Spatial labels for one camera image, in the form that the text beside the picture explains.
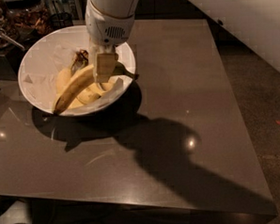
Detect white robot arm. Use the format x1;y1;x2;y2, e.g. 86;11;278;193
85;0;280;72

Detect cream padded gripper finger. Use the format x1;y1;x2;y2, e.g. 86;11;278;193
88;41;116;64
93;53;118;83

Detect dark banana stem bunch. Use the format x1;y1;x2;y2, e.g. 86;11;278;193
70;49;89;74

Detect black wire cup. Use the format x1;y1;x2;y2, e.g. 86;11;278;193
51;12;73;30

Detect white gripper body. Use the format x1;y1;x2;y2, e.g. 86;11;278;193
85;0;135;46

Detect white bowl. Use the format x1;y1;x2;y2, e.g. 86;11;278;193
14;22;139;120

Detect long yellow banana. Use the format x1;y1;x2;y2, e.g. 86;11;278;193
52;61;138;116

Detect tray of brown snacks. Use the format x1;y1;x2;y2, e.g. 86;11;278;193
9;6;53;36

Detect metal spoon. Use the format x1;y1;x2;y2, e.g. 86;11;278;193
0;29;24;51

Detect yellow bananas under top one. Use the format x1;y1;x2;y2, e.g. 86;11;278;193
53;65;113;114

